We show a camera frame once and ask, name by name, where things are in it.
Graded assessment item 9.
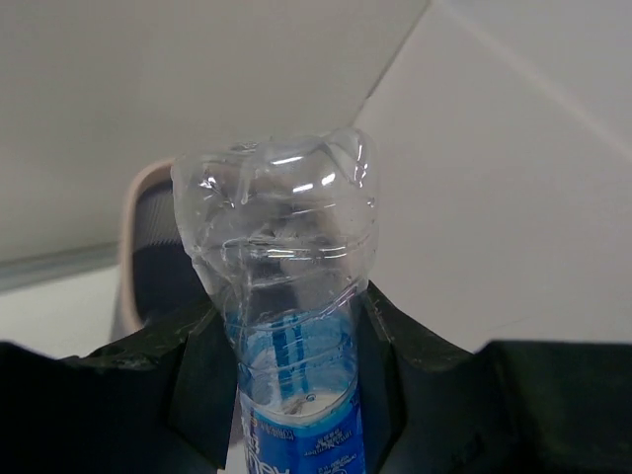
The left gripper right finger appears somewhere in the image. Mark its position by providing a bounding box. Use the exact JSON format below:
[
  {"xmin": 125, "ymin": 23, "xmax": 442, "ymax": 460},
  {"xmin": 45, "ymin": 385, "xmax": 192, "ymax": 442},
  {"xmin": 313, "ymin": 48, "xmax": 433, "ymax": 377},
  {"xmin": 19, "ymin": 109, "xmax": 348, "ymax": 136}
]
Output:
[{"xmin": 357, "ymin": 286, "xmax": 631, "ymax": 473}]

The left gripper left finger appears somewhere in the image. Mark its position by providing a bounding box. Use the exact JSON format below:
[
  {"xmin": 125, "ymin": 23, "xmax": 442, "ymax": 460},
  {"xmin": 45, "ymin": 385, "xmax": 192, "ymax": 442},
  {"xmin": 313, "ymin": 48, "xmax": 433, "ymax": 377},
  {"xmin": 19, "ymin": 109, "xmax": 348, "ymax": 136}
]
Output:
[{"xmin": 1, "ymin": 301, "xmax": 236, "ymax": 473}]

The blue label clear bottle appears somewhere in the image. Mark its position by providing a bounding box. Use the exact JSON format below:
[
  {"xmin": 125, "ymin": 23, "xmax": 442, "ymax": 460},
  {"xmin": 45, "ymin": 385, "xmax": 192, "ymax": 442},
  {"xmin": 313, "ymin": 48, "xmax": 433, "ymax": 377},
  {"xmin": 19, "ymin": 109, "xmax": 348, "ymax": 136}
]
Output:
[{"xmin": 171, "ymin": 127, "xmax": 378, "ymax": 473}]

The grey mesh waste bin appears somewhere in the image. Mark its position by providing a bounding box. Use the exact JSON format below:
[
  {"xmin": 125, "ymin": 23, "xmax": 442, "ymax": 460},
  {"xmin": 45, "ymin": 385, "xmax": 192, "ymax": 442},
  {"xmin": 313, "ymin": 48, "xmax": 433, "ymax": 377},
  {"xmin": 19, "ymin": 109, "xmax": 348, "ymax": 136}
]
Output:
[{"xmin": 111, "ymin": 158, "xmax": 207, "ymax": 341}]

